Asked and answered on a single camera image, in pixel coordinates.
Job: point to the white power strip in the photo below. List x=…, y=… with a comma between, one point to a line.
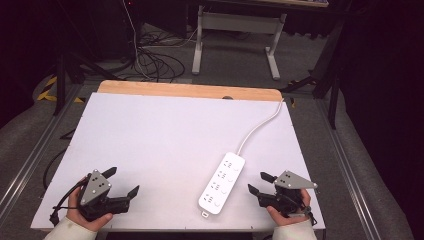
x=221, y=183

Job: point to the wooden desk top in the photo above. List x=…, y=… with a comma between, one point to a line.
x=300, y=3

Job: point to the aluminium floor rail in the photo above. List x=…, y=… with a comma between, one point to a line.
x=33, y=150
x=350, y=180

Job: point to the black metal stand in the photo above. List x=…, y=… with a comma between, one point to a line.
x=333, y=100
x=60, y=86

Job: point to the person's right hand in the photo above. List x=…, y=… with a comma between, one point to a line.
x=283, y=220

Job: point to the yellow black floor tape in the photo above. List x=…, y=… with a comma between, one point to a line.
x=45, y=96

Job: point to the dark cabinet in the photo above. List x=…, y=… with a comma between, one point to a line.
x=110, y=30

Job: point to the white metal desk frame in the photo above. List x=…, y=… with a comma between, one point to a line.
x=233, y=21

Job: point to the white board sheet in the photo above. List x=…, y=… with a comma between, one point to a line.
x=160, y=133

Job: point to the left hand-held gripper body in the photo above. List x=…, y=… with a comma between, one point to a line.
x=95, y=186

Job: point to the person's left hand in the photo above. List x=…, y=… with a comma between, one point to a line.
x=75, y=213

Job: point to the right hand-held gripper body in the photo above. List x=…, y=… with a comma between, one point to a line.
x=289, y=196

